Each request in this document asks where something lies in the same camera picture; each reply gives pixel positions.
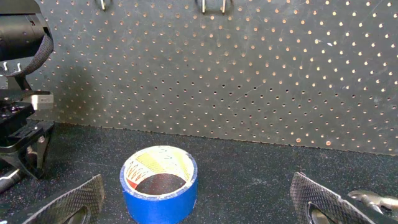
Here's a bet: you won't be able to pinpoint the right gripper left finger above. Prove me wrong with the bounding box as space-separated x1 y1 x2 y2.
21 174 105 224

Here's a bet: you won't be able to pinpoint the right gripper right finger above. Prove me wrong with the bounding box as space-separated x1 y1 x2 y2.
289 172 398 224

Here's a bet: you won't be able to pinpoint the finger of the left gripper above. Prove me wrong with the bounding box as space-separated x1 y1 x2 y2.
6 134 51 180

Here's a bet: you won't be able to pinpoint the black and white pliers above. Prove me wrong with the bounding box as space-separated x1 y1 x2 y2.
347 189 398 215

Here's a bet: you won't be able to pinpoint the roll of blue tape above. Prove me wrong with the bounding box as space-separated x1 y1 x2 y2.
119 145 199 224

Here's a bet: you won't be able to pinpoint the black pegboard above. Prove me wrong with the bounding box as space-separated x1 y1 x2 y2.
0 0 398 156

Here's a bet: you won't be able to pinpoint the black cable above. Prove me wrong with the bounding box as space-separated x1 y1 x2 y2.
0 32 55 77

